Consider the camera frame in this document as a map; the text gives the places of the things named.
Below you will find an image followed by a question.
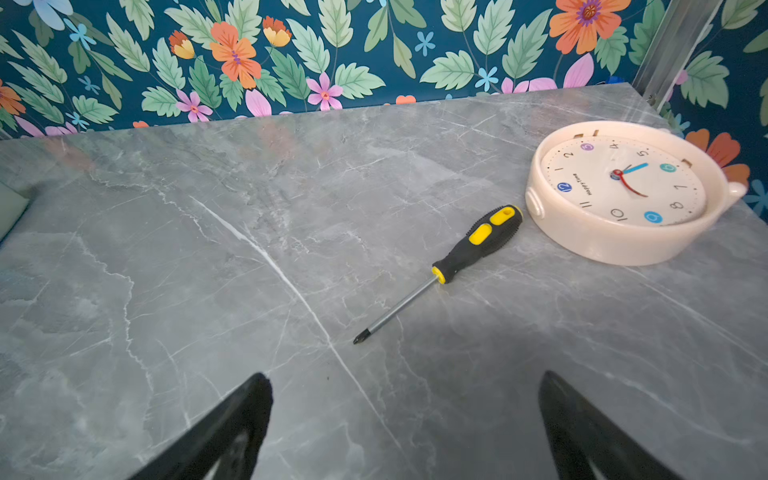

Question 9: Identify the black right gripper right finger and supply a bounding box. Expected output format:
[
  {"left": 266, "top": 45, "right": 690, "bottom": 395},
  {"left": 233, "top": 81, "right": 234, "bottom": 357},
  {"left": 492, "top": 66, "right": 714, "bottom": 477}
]
[{"left": 538, "top": 371, "right": 680, "bottom": 479}]

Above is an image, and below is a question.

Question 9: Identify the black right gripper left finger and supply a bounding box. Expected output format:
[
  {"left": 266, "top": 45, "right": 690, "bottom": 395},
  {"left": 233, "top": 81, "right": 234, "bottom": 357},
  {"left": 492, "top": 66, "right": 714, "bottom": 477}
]
[{"left": 132, "top": 373, "right": 273, "bottom": 479}]

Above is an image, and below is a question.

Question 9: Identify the black yellow screwdriver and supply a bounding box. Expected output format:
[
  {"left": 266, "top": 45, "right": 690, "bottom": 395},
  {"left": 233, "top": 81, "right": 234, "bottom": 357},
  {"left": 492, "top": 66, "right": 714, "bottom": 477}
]
[{"left": 353, "top": 205, "right": 524, "bottom": 345}]

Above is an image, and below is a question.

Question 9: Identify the pink round clock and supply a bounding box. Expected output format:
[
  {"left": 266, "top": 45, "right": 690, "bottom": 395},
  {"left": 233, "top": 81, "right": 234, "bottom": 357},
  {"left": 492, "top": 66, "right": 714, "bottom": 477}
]
[{"left": 525, "top": 121, "right": 746, "bottom": 266}]

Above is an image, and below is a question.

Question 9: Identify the aluminium frame post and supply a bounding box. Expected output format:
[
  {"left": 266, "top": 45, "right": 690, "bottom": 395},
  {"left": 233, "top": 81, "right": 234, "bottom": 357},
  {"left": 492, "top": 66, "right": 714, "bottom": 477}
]
[{"left": 632, "top": 0, "right": 722, "bottom": 113}]

